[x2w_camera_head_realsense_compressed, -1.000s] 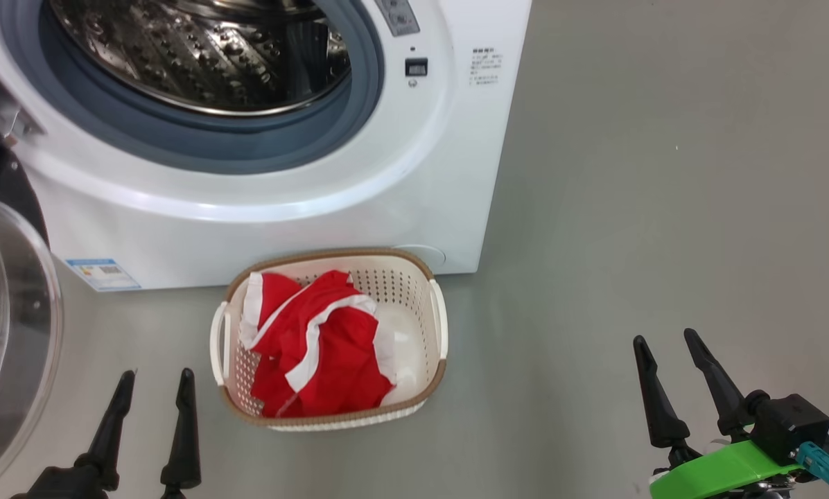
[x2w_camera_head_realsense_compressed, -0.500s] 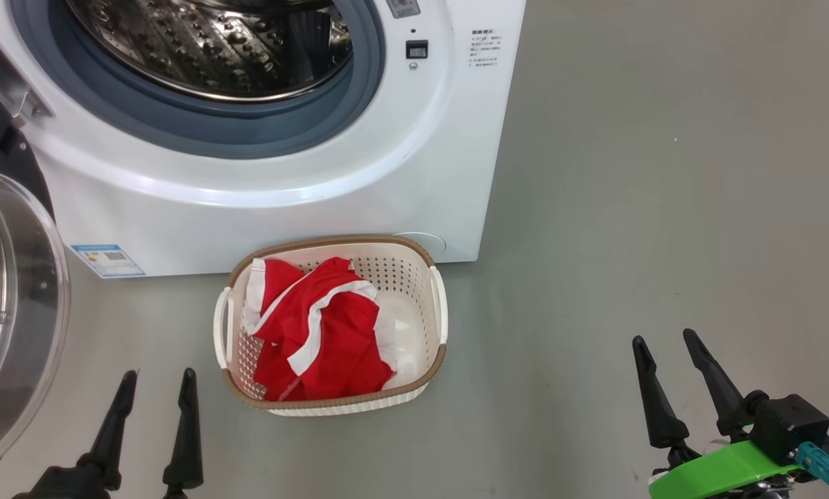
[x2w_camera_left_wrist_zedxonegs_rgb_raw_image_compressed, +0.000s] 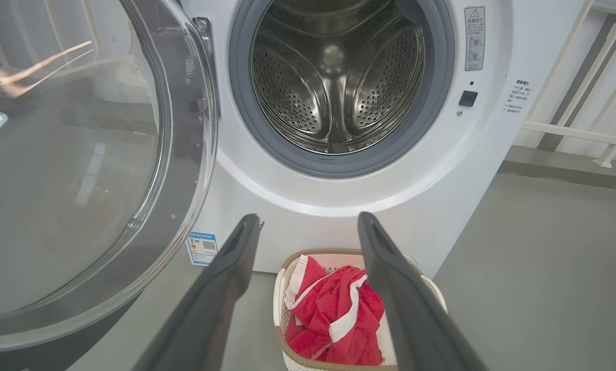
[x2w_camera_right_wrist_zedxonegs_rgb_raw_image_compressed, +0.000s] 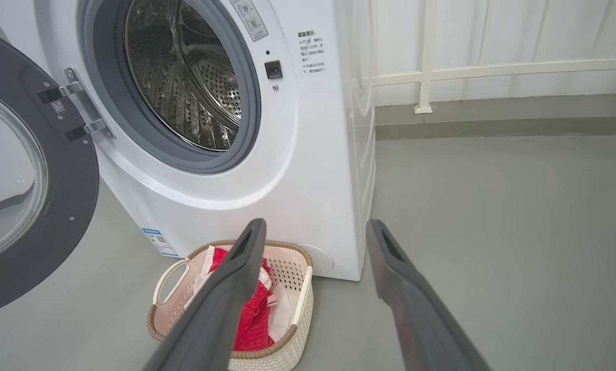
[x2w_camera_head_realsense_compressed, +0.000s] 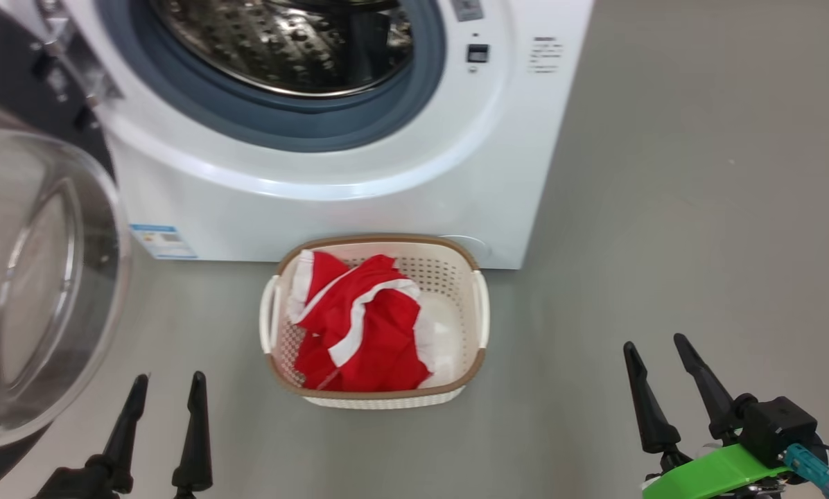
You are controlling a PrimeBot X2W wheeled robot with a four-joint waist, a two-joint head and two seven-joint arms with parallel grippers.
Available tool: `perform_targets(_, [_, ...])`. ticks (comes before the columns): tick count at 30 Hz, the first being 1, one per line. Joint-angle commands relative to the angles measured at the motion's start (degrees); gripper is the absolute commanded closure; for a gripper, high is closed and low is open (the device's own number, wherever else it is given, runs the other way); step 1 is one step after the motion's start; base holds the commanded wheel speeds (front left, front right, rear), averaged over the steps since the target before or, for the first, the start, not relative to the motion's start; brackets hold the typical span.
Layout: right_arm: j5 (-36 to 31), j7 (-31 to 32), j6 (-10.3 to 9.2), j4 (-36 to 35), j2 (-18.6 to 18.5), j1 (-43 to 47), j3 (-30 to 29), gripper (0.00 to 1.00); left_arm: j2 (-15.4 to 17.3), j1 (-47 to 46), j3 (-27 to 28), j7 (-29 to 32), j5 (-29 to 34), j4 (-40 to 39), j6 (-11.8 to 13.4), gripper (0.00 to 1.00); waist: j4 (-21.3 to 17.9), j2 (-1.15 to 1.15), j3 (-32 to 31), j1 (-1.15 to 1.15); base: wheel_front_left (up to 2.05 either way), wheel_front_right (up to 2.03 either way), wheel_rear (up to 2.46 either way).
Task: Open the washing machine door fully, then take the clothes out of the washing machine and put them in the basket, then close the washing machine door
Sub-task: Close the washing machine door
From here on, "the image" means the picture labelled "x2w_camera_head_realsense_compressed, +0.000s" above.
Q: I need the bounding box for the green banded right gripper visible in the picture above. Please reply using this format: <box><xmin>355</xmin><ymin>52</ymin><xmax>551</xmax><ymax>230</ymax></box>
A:
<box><xmin>623</xmin><ymin>333</ymin><xmax>793</xmax><ymax>499</ymax></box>

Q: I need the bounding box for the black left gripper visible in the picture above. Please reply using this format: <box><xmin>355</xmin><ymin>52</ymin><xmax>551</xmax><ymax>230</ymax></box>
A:
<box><xmin>32</xmin><ymin>371</ymin><xmax>213</xmax><ymax>499</ymax></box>

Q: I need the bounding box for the glass washer door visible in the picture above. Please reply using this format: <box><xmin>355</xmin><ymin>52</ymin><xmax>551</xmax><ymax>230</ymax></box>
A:
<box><xmin>0</xmin><ymin>0</ymin><xmax>132</xmax><ymax>499</ymax></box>

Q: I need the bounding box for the red and white garment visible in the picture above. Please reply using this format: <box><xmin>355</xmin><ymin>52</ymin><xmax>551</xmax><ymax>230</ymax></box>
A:
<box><xmin>288</xmin><ymin>249</ymin><xmax>437</xmax><ymax>393</ymax></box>

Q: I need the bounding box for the cream laundry basket brown rim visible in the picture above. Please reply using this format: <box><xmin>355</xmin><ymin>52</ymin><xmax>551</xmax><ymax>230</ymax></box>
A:
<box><xmin>259</xmin><ymin>234</ymin><xmax>491</xmax><ymax>410</ymax></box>

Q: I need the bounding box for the white front-load washing machine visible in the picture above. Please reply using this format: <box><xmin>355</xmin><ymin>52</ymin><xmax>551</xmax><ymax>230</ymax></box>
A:
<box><xmin>0</xmin><ymin>0</ymin><xmax>595</xmax><ymax>270</ymax></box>

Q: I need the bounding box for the washer drum opening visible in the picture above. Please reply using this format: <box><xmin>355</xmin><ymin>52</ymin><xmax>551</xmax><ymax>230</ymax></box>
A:
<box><xmin>96</xmin><ymin>0</ymin><xmax>447</xmax><ymax>153</ymax></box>

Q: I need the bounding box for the metal door hinge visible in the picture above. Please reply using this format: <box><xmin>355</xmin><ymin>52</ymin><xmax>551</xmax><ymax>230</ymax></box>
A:
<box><xmin>30</xmin><ymin>0</ymin><xmax>124</xmax><ymax>105</ymax></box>

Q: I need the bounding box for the blue energy label sticker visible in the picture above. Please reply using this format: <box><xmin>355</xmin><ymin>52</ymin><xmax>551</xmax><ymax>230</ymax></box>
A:
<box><xmin>129</xmin><ymin>223</ymin><xmax>198</xmax><ymax>261</ymax></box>

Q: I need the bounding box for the round white filter cover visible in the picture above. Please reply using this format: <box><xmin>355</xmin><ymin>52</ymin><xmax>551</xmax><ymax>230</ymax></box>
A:
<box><xmin>449</xmin><ymin>234</ymin><xmax>491</xmax><ymax>268</ymax></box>

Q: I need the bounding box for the teal cable connector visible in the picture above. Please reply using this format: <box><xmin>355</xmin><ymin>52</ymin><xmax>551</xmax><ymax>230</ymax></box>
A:
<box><xmin>783</xmin><ymin>444</ymin><xmax>829</xmax><ymax>499</ymax></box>

